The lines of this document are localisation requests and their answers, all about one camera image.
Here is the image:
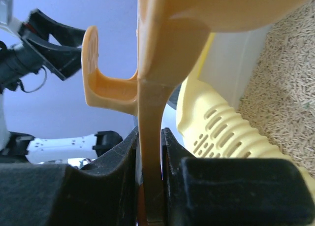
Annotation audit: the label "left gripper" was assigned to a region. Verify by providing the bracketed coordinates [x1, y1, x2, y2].
[0, 9, 85, 92]

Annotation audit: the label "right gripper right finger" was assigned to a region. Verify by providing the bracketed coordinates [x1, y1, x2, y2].
[161, 128, 315, 226]

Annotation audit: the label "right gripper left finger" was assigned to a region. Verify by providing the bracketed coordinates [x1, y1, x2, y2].
[0, 129, 141, 226]

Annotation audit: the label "yellow litter box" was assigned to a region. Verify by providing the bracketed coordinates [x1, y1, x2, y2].
[176, 28, 293, 161]

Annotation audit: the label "orange litter scoop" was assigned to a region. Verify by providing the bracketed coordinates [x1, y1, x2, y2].
[81, 0, 307, 226]

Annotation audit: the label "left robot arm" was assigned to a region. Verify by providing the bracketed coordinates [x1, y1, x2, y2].
[0, 9, 122, 163]

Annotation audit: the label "beige litter pellets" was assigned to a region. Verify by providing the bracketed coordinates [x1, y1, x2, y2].
[239, 1, 315, 173]

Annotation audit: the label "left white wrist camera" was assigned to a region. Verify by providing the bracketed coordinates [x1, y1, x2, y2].
[0, 0, 25, 39]

